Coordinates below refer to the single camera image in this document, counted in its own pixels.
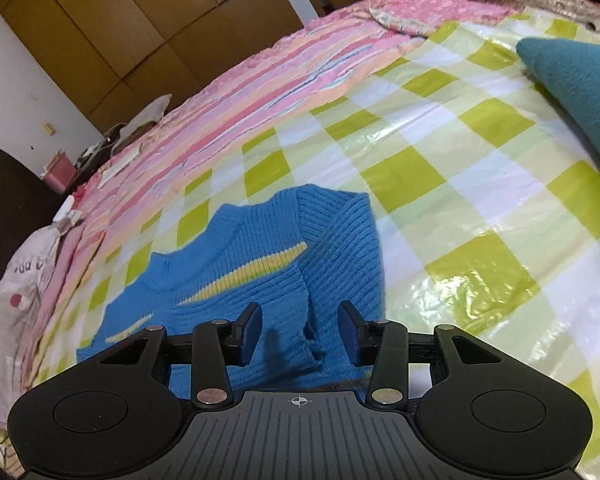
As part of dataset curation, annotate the dark brown headboard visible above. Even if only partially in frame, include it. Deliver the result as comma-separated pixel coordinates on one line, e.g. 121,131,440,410
0,141,66,321

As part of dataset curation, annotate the blue knitted sweater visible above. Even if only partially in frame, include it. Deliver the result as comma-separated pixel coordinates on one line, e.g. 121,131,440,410
76,184,385,406

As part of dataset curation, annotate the white paper sheet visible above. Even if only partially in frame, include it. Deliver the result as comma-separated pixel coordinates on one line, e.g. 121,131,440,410
100,145,143,186

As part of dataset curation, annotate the white pillow with pink dots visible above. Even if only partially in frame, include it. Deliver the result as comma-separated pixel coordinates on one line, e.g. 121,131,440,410
0,225,81,421

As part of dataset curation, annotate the white plastic bag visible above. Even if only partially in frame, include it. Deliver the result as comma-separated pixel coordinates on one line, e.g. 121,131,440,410
120,94,173,136

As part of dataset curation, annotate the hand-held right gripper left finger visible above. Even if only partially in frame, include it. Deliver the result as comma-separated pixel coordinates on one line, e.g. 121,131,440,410
96,302,264,409

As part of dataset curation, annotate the pink striped bedspread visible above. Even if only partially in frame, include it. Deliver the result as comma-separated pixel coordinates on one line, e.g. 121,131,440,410
22,22,431,386

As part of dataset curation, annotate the wooden wardrobe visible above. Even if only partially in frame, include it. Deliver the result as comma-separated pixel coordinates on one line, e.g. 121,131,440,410
0,0,306,133

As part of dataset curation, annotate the pink bin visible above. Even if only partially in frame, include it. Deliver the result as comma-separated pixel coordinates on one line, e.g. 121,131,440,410
41,152,78,193

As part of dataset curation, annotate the green checked plastic sheet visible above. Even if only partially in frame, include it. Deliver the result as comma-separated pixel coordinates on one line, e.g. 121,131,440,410
0,7,600,480

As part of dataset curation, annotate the beige patterned cloth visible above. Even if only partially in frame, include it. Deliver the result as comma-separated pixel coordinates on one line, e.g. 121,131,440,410
462,0,600,33

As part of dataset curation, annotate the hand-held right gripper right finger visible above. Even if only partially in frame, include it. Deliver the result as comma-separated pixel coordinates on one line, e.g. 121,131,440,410
338,300,503,411

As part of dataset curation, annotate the teal cloth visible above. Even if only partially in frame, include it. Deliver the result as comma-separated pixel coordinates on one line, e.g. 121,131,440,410
516,36,600,186

